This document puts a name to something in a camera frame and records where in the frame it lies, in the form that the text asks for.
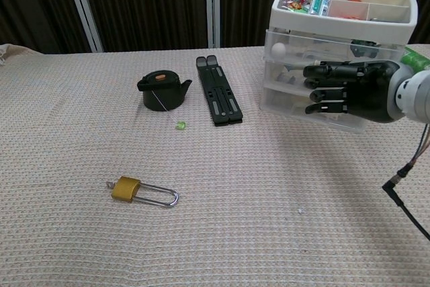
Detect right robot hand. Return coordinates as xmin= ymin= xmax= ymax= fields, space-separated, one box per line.
xmin=302 ymin=59 xmax=415 ymax=124

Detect brass padlock with key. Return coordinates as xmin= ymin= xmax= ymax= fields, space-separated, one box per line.
xmin=105 ymin=175 xmax=179 ymax=208

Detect black folding screen grey frames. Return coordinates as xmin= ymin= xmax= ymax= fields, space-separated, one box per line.
xmin=0 ymin=0 xmax=430 ymax=54

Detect green candy packet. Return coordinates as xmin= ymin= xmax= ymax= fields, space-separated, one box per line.
xmin=284 ymin=0 xmax=310 ymax=15

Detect black folding laptop stand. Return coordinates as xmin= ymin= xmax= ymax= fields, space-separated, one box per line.
xmin=196 ymin=54 xmax=245 ymax=128

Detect white plastic drawer organizer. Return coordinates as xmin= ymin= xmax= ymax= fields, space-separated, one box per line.
xmin=258 ymin=0 xmax=419 ymax=133

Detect green cylindrical can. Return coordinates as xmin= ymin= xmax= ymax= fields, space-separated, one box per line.
xmin=401 ymin=46 xmax=430 ymax=73

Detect black teapot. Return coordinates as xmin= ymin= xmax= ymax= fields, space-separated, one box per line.
xmin=136 ymin=69 xmax=194 ymax=112

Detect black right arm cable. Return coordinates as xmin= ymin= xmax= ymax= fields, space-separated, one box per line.
xmin=382 ymin=121 xmax=430 ymax=241

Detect beige woven tablecloth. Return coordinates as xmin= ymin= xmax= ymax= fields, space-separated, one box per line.
xmin=0 ymin=43 xmax=430 ymax=287

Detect small white ball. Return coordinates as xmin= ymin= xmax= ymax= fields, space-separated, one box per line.
xmin=271 ymin=42 xmax=288 ymax=59

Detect clear plastic drawer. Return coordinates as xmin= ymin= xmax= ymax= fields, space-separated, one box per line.
xmin=263 ymin=28 xmax=408 ymax=66
xmin=259 ymin=85 xmax=368 ymax=133
xmin=261 ymin=59 xmax=404 ymax=99

